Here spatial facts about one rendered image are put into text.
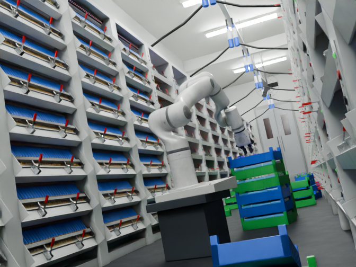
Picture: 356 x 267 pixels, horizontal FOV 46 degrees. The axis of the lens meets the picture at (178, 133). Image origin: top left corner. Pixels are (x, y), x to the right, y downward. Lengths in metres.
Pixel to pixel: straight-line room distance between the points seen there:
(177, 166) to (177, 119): 0.23
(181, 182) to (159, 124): 0.31
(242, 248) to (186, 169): 0.99
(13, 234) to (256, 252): 1.05
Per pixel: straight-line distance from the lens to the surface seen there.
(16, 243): 1.84
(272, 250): 1.11
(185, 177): 2.05
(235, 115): 2.75
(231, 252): 1.13
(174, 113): 2.04
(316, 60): 1.42
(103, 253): 2.42
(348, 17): 0.62
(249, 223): 2.75
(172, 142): 2.06
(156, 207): 2.02
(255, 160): 2.70
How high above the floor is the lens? 0.30
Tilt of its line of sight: 8 degrees up
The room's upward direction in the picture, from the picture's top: 11 degrees counter-clockwise
